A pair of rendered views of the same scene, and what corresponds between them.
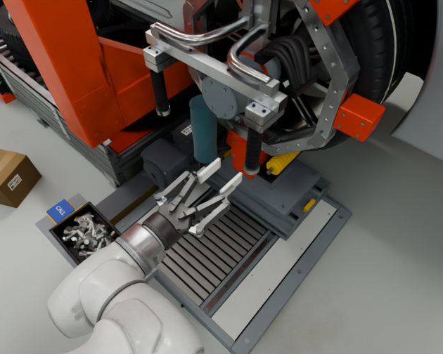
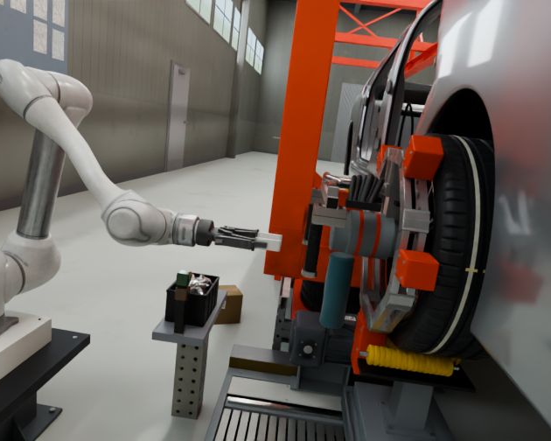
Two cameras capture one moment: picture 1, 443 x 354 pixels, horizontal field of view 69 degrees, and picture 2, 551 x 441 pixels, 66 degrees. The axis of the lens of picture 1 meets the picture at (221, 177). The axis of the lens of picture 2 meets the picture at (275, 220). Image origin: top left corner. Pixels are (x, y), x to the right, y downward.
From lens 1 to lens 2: 96 cm
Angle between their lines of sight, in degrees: 57
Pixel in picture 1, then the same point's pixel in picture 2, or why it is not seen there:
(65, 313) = not seen: hidden behind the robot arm
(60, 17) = (293, 169)
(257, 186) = (374, 420)
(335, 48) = (406, 193)
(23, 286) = (146, 357)
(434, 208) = not seen: outside the picture
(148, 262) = (179, 226)
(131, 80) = (324, 243)
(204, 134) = (330, 284)
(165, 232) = (203, 224)
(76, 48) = (293, 192)
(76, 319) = not seen: hidden behind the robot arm
